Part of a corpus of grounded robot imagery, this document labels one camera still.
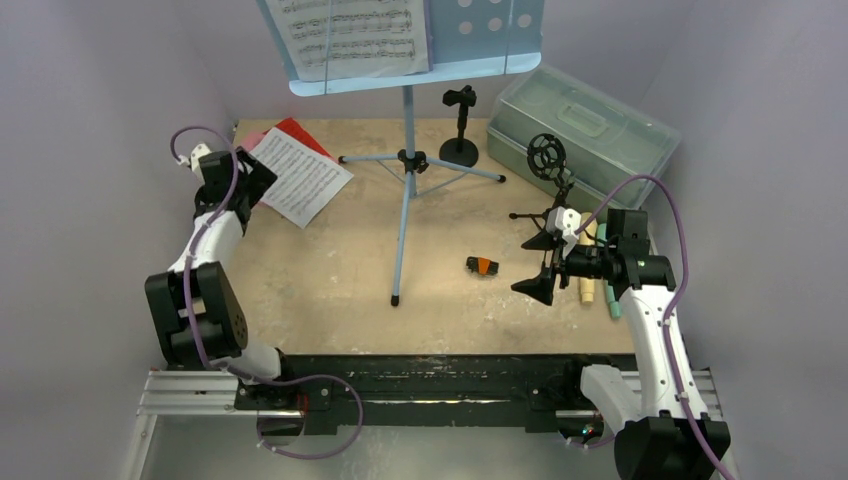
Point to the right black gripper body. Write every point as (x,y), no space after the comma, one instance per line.
(553,262)

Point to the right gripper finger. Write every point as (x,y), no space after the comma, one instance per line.
(541,241)
(541,287)

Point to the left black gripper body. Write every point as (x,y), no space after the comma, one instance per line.
(255,184)

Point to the cream yellow microphone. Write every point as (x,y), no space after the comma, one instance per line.
(587,285)

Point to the pink sheet music page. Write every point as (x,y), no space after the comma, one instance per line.
(252,140)

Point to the white sheet music page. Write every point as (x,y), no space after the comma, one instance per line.
(331,40)
(306,180)

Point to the mint green microphone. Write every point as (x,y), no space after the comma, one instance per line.
(613,305)

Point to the red sheet music page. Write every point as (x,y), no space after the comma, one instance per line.
(293,128)

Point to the black tripod shock-mount stand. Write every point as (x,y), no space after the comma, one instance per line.
(547,160)

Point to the black round-base mic stand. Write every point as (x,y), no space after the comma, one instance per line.
(459,150)

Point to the blue music stand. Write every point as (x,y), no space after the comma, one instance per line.
(472,39)

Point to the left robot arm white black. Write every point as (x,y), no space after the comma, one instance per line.
(198,320)

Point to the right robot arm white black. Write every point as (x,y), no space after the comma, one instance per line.
(665,430)

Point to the green translucent storage case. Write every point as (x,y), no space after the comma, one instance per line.
(605,140)

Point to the lavender sheet music page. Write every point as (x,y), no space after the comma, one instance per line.
(428,34)

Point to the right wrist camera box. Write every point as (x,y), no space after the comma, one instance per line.
(562,225)

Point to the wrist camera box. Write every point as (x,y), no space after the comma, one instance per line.
(198,152)
(562,225)

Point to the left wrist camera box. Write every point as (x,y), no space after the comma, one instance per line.
(198,152)

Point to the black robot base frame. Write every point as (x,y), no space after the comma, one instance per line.
(538,393)

